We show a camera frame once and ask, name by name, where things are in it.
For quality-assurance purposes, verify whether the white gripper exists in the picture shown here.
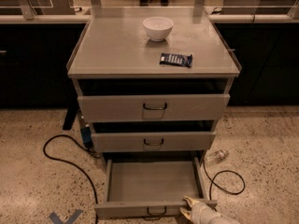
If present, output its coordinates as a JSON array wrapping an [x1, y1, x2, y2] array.
[[179, 196, 221, 224]]

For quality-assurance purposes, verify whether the black cable on left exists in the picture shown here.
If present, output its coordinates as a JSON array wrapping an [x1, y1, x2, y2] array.
[[42, 133, 100, 224]]

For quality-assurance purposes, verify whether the black cable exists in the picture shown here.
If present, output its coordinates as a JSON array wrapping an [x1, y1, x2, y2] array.
[[203, 164, 247, 201], [42, 133, 100, 224]]

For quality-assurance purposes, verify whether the white bowl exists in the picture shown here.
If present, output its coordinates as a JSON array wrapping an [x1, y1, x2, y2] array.
[[143, 17, 174, 42]]

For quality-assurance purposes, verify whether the grey drawer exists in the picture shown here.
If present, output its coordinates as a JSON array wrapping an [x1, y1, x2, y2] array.
[[95, 157, 217, 218], [78, 94, 230, 122], [92, 132, 216, 152]]

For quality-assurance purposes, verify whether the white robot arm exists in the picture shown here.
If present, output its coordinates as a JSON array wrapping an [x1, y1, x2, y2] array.
[[180, 196, 240, 224]]

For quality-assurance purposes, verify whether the black cable on right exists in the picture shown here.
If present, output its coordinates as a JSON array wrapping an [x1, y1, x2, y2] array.
[[203, 164, 247, 201]]

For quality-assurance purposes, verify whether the blue power adapter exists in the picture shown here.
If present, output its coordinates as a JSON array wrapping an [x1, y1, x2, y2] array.
[[80, 127, 93, 148]]

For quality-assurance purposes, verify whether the dark counter on left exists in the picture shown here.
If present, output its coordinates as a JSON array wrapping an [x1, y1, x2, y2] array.
[[0, 14, 92, 110]]

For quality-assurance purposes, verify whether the dark blue snack packet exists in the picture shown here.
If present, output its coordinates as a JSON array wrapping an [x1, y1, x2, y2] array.
[[160, 53, 192, 67]]

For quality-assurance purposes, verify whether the dark counter on right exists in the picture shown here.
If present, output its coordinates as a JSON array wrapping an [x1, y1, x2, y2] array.
[[210, 15, 299, 105]]

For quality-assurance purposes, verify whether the blue tape cross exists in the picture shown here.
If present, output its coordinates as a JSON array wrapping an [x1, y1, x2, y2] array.
[[49, 209, 83, 224]]

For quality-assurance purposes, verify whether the dark counter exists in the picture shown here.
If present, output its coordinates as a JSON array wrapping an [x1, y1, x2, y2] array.
[[0, 14, 92, 110], [210, 15, 299, 105]]

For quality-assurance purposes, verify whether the grey drawer cabinet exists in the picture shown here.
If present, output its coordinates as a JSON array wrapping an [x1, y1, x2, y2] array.
[[68, 7, 240, 161]]

